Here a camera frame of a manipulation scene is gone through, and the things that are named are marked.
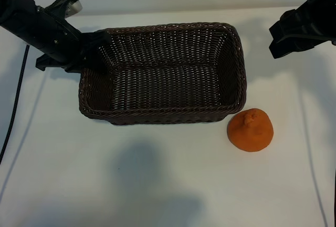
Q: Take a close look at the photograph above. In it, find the orange fruit with knob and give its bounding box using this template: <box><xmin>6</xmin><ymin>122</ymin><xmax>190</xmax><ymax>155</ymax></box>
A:
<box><xmin>227</xmin><ymin>108</ymin><xmax>275</xmax><ymax>153</ymax></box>

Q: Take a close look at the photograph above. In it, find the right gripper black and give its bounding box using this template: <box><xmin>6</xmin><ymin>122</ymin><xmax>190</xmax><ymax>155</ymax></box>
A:
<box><xmin>269</xmin><ymin>0</ymin><xmax>336</xmax><ymax>59</ymax></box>

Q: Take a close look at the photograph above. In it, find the black braided cable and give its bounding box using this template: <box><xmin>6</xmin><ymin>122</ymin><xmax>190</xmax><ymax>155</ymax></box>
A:
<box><xmin>0</xmin><ymin>44</ymin><xmax>30</xmax><ymax>165</ymax></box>

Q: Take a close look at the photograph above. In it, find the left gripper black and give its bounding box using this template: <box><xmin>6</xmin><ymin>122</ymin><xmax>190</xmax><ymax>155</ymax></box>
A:
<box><xmin>0</xmin><ymin>3</ymin><xmax>112</xmax><ymax>75</ymax></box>

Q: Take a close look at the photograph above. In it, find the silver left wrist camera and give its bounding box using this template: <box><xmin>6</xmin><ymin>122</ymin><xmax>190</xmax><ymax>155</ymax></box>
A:
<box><xmin>64</xmin><ymin>0</ymin><xmax>83</xmax><ymax>16</ymax></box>

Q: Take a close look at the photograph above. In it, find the dark brown wicker basket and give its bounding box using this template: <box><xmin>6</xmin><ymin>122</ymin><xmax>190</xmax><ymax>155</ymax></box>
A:
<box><xmin>78</xmin><ymin>21</ymin><xmax>249</xmax><ymax>126</ymax></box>

